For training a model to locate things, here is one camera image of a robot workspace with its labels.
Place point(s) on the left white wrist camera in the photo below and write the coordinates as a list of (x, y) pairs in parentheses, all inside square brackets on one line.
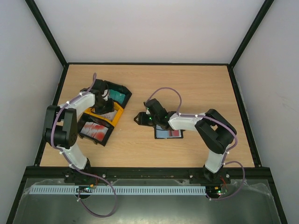
[(105, 95)]

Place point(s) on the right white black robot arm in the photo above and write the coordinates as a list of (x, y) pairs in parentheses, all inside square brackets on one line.
[(217, 133)]

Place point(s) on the red white credit card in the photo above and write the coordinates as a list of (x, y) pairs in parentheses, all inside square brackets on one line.
[(175, 134)]

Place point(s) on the black bin with teal cards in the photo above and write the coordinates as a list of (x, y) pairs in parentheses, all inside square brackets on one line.
[(121, 89)]

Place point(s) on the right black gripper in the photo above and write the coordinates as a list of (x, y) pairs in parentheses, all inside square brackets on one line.
[(145, 118)]

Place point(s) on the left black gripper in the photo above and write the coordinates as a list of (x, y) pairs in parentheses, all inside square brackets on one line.
[(110, 108)]

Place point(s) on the yellow bin with white cards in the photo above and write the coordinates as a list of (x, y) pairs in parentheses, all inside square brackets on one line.
[(117, 107)]

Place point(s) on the teal cards stack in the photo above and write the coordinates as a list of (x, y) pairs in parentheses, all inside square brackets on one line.
[(117, 96)]

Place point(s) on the light blue slotted cable duct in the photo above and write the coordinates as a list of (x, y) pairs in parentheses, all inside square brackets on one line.
[(119, 190)]

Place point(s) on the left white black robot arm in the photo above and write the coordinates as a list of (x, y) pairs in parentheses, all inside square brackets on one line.
[(61, 121)]

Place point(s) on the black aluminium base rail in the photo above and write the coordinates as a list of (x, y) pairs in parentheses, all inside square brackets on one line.
[(193, 175)]

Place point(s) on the black bin with red cards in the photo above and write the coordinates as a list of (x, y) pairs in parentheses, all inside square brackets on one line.
[(87, 118)]

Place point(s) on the red white cards stack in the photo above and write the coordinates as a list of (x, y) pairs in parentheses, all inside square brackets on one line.
[(94, 130)]

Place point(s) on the black card holder wallet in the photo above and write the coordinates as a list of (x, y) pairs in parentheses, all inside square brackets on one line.
[(160, 133)]

